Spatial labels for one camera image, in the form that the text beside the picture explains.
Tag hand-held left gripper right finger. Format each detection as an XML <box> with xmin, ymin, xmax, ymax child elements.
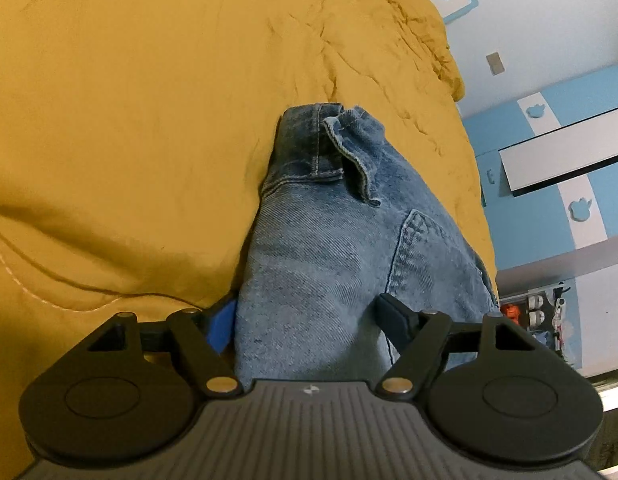
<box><xmin>374</xmin><ymin>294</ymin><xmax>557</xmax><ymax>397</ymax></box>

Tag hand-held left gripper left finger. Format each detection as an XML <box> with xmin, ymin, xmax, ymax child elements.
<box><xmin>64</xmin><ymin>296</ymin><xmax>240</xmax><ymax>397</ymax></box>

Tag white shelf with small items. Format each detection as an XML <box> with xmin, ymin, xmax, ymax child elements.
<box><xmin>496</xmin><ymin>280</ymin><xmax>580</xmax><ymax>377</ymax></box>

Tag blue and white wardrobe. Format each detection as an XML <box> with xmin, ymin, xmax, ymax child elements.
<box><xmin>461</xmin><ymin>64</ymin><xmax>618</xmax><ymax>378</ymax></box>

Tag black framed white panel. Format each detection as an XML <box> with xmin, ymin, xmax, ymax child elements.
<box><xmin>498</xmin><ymin>104</ymin><xmax>618</xmax><ymax>199</ymax></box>

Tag blue denim pants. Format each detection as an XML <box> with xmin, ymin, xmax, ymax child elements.
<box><xmin>233</xmin><ymin>102</ymin><xmax>500</xmax><ymax>391</ymax></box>

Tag yellow quilted blanket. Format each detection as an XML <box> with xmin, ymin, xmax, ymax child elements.
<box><xmin>0</xmin><ymin>0</ymin><xmax>500</xmax><ymax>471</ymax></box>

